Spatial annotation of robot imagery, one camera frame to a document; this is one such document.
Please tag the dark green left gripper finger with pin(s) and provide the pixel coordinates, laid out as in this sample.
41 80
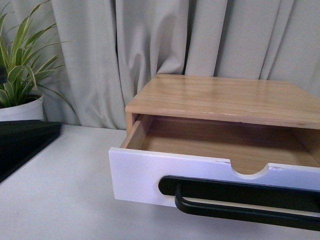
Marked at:
21 140

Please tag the white drawer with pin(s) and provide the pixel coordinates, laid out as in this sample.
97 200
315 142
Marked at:
158 146

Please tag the black drawer handle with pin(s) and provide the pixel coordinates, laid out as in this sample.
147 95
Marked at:
274 205

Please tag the wooden drawer cabinet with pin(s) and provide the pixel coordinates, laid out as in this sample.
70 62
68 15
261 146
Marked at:
239 100

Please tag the white plant pot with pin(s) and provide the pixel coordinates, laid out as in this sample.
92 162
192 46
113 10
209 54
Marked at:
29 111

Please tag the green spider plant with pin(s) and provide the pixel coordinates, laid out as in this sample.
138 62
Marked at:
21 70

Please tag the grey curtain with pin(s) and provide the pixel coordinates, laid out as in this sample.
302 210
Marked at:
109 49

